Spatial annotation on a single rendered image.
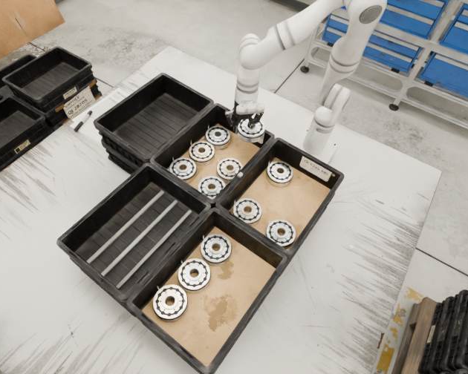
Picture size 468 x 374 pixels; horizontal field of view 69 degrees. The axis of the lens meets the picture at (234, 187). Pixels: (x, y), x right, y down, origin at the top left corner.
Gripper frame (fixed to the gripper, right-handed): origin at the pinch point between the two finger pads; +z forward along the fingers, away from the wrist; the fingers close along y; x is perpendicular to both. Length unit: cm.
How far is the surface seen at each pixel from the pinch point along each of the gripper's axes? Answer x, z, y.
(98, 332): 53, 31, 57
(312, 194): 21.6, 17.5, -24.0
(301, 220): 31.6, 17.5, -16.3
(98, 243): 28, 18, 54
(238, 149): -4.7, 17.4, -0.4
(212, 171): 4.8, 17.4, 12.0
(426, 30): -102, 34, -153
